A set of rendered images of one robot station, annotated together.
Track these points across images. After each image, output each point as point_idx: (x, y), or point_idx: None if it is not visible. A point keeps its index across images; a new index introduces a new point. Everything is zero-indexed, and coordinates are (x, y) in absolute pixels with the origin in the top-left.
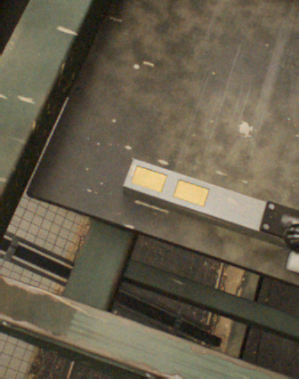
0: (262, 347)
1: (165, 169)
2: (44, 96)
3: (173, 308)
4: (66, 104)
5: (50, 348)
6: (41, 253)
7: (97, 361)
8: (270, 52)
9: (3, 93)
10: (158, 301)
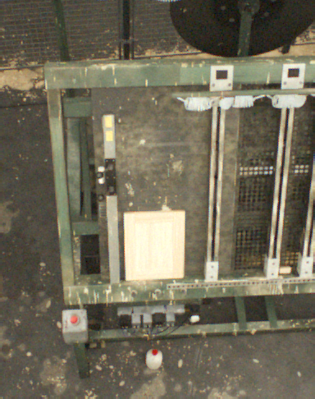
0: None
1: (113, 126)
2: (118, 86)
3: (144, 19)
4: None
5: (60, 50)
6: None
7: None
8: (176, 141)
9: (114, 73)
10: (148, 2)
